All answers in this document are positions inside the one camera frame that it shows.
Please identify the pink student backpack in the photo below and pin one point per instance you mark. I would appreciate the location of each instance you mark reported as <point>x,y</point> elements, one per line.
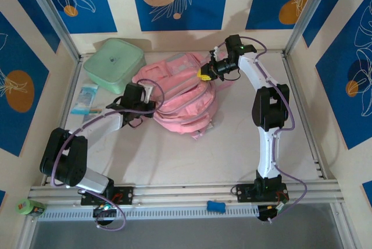
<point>186,100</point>

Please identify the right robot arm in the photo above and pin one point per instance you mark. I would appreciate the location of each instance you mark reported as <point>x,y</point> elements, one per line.
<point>268,150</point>

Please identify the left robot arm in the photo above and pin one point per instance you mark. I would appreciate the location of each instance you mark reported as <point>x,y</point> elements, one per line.
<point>98,127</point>

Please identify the small colourful card pack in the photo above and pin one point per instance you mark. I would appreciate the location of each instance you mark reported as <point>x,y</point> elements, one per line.
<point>94,112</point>

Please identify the blue white tissue pack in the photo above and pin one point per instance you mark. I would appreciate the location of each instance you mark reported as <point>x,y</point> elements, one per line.
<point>84,96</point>

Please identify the mint green storage case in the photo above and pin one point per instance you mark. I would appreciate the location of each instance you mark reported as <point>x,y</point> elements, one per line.
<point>112,63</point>

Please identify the blue panel large beige circle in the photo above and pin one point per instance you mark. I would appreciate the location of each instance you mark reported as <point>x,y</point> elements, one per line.
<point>203,13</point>

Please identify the black base connector module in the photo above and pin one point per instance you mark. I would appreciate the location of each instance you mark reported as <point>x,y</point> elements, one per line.
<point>104,211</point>
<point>266,212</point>

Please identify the blue bone-shaped object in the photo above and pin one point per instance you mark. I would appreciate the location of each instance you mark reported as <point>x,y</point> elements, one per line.
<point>216,206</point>

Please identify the green tape roll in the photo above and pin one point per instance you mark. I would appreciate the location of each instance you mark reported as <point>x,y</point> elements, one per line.
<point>23,206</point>

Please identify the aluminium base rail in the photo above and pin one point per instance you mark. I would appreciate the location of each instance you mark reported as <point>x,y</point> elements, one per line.
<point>186,192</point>

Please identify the aluminium frame post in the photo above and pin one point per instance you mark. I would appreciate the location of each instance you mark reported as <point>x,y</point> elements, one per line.
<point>310,13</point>
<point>51,13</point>

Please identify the blue wall panel orange oval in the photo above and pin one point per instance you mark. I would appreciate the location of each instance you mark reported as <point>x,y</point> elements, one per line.
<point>17,86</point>

